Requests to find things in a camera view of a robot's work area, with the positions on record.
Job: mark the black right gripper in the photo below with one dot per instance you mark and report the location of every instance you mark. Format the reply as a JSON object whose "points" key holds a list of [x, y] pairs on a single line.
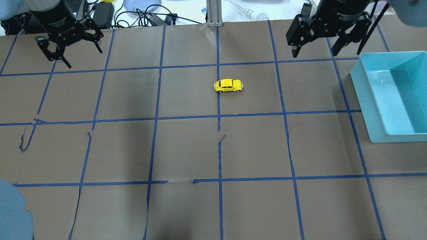
{"points": [[341, 12]]}

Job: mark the light bulb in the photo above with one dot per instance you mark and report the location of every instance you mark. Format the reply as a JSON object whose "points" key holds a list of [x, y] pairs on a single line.
{"points": [[249, 13]]}

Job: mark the black power adapter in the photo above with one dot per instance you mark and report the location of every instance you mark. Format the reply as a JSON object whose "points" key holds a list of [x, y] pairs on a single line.
{"points": [[103, 14]]}

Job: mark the turquoise plastic bin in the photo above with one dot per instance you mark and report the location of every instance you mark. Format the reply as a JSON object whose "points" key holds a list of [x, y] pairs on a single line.
{"points": [[392, 92]]}

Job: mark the blue plastic plate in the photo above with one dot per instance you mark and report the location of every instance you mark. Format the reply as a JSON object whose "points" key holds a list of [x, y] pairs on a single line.
{"points": [[131, 6]]}

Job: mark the aluminium frame post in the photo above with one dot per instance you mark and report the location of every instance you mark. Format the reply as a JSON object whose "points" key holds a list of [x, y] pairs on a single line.
{"points": [[214, 13]]}

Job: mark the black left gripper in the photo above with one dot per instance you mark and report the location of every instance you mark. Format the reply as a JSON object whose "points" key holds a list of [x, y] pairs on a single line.
{"points": [[54, 18]]}

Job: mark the yellow beetle toy car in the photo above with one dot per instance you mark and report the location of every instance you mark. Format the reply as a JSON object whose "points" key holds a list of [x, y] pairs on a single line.
{"points": [[228, 85]]}

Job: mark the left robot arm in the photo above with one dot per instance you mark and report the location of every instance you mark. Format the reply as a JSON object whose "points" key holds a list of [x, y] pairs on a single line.
{"points": [[16, 222]]}

